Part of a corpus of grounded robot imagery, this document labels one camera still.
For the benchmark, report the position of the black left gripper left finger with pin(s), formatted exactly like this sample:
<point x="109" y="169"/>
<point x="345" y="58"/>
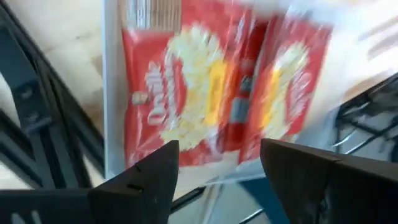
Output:
<point x="124" y="202"/>

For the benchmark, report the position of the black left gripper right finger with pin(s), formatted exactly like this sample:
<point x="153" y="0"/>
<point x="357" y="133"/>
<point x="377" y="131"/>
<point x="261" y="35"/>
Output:
<point x="326" y="193"/>

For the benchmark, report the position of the red popcorn bag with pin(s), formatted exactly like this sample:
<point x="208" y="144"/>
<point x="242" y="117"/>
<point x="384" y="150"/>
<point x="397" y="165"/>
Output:
<point x="155" y="93"/>
<point x="292" y="87"/>

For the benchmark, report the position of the blue cloth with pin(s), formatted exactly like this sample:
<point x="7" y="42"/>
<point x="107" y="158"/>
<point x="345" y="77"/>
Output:
<point x="258" y="199"/>

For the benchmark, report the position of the black metal table frame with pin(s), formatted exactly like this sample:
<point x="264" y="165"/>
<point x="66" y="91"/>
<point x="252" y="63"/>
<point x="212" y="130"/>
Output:
<point x="37" y="109"/>

